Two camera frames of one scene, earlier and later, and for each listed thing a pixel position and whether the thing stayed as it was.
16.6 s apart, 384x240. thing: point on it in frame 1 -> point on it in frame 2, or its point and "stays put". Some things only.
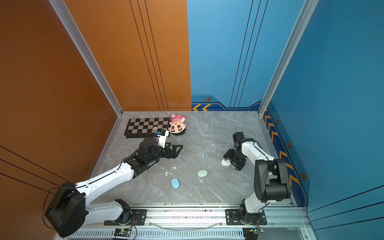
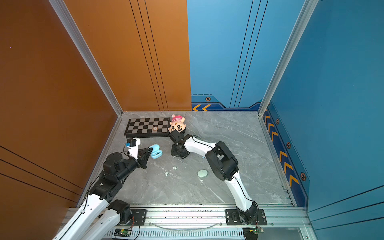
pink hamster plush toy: [177, 126] stays put
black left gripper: [169, 155] -> [141, 159]
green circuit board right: [256, 230] stays put
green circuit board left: [123, 232] stays put
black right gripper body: [238, 156] -> [175, 151]
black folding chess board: [143, 128] stays put
